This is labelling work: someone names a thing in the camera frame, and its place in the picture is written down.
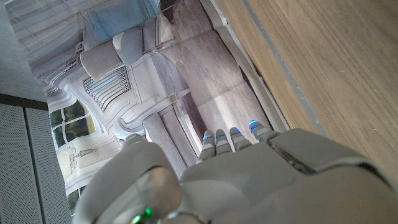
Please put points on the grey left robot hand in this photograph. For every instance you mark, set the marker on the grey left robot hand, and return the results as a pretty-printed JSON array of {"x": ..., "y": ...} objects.
[{"x": 248, "y": 186}]

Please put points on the printed living room backdrop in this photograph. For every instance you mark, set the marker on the printed living room backdrop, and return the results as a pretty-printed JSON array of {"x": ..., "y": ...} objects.
[{"x": 149, "y": 77}]

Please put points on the grey perforated wall panel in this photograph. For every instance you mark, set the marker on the grey perforated wall panel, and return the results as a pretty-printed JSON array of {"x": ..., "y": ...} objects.
[{"x": 28, "y": 168}]

